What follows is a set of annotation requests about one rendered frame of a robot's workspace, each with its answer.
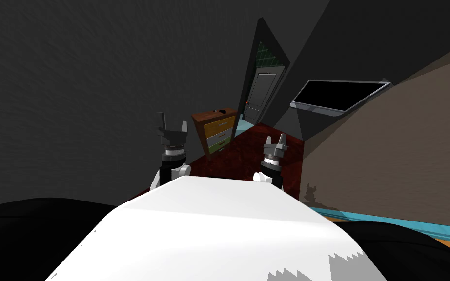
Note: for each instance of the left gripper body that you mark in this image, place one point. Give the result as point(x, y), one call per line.
point(173, 138)

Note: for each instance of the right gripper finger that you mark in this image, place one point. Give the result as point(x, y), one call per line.
point(268, 140)
point(282, 139)

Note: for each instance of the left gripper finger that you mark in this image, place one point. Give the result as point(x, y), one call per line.
point(184, 127)
point(162, 120)

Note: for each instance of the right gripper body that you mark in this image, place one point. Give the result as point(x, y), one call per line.
point(275, 150)

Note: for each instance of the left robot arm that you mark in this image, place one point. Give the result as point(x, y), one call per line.
point(172, 166)

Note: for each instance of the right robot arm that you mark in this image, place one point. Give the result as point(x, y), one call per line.
point(270, 168)

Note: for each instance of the brown chest of coloured drawers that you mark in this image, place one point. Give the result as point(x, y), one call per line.
point(215, 132)

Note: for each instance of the grey panelled door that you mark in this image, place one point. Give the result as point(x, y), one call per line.
point(259, 95)

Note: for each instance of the black flat screen television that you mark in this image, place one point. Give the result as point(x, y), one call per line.
point(336, 95)

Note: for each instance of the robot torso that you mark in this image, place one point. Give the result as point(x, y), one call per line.
point(217, 230)

